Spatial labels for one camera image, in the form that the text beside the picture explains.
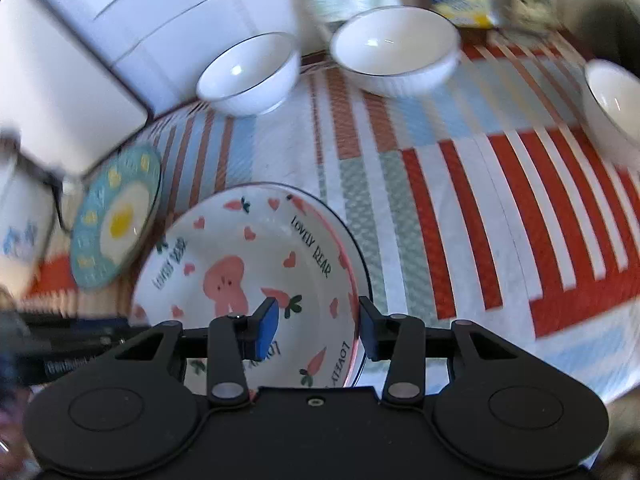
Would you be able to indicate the teal fried egg plate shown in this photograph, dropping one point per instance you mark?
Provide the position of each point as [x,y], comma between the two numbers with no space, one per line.
[117,220]

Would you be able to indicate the white rounded appliance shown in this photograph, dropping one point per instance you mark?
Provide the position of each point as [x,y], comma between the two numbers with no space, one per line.
[55,80]

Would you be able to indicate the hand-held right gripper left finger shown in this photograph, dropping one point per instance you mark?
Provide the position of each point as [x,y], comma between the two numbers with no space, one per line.
[269,327]

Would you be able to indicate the white rice cooker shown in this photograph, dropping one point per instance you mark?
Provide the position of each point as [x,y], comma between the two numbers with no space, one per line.
[165,15]

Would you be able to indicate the striped tablecloth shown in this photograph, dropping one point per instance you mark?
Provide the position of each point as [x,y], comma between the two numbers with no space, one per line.
[450,185]

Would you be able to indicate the white mug blue print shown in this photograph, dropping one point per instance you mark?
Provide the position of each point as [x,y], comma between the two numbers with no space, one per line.
[22,225]

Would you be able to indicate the small white bowl dark rim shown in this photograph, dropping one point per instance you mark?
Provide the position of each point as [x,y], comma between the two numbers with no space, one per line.
[617,102]
[250,72]

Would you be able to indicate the pink bear printed bowl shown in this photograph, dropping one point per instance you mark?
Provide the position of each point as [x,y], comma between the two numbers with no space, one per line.
[225,280]

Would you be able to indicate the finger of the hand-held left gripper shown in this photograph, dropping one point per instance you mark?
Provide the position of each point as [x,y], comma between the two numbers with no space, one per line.
[100,331]

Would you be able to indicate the large white ribbed bowl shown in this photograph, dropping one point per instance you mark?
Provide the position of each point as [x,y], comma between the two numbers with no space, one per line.
[395,47]

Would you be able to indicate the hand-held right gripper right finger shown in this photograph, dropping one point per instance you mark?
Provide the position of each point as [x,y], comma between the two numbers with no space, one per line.
[368,334]

